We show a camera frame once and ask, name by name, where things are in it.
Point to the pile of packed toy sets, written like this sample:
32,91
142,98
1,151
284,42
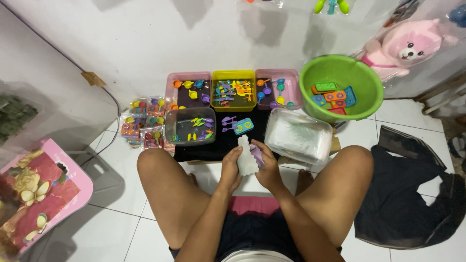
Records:
143,125

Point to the pink plush bear in plastic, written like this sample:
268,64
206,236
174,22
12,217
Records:
407,47

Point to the blue toy stove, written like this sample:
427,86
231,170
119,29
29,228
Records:
244,126

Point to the bag of green toys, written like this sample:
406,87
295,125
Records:
14,116

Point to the pink floral folding table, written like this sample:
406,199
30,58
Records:
40,193

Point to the pink tray of toy ladles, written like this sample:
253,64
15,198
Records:
278,89

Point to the purple toy spatula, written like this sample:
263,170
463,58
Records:
228,127

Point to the brown tape piece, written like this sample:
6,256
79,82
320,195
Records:
93,78

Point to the person's leg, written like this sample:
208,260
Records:
171,193
335,189

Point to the person's right leg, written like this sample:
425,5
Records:
335,189

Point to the pink seat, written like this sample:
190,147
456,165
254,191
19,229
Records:
253,205

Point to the white shirt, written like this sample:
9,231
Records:
255,256

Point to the black cloth mat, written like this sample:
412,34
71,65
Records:
225,143

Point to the pink tray of toy pots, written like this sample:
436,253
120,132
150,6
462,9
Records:
189,91

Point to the person's right hand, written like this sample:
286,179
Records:
271,171

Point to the person's right fingers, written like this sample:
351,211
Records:
260,146

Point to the person's left leg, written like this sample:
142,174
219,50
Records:
171,193

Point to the dark garment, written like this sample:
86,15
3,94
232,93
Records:
393,196

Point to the clear box of plastic bags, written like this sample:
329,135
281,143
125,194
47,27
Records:
298,136

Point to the person's left hand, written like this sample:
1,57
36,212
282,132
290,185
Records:
228,171

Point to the wooden sticks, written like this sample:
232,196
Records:
440,98

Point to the yellow tray of toy utensils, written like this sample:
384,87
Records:
233,91

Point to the purple toy piece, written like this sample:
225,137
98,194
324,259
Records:
256,155

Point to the pile of toy stoves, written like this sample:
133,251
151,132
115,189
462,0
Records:
333,96

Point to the white plastic bag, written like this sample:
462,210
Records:
246,163

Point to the green toy in packet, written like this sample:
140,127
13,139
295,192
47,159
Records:
331,6

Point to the dark shorts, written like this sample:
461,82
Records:
251,233

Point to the green plastic basin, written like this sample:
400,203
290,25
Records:
360,87

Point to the clear box of toy cutlery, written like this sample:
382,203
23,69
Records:
191,126

